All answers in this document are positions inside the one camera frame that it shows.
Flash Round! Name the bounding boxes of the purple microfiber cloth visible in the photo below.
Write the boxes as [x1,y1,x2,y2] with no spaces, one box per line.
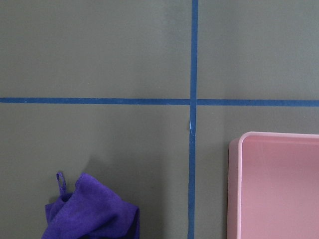
[42,171,140,239]

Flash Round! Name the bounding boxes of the pink plastic bin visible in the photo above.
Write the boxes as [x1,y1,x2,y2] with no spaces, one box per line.
[226,131,319,239]

